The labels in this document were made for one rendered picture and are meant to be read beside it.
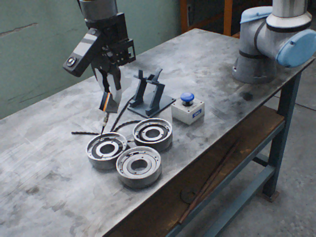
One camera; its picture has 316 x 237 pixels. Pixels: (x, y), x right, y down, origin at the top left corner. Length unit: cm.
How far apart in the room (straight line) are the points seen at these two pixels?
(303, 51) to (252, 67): 20
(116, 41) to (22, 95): 174
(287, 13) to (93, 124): 62
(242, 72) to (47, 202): 72
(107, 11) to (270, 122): 87
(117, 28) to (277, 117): 85
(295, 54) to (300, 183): 108
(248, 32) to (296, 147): 120
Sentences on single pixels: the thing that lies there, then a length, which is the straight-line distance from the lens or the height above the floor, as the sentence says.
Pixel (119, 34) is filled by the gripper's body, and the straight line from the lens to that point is 69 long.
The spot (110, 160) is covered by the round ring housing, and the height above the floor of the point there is 84.
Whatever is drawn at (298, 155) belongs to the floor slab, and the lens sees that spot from 198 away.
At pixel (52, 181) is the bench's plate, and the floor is 80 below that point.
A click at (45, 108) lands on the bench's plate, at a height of 80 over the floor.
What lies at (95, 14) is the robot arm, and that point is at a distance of 63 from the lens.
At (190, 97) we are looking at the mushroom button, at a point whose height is 87.
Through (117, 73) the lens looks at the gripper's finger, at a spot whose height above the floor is 102.
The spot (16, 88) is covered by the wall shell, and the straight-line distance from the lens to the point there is 234.
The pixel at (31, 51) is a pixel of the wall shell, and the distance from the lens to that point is 230.
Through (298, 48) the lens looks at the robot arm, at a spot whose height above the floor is 98.
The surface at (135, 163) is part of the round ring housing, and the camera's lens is 71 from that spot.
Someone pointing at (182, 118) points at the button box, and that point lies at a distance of 83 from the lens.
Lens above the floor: 131
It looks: 36 degrees down
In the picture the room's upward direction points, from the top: 6 degrees counter-clockwise
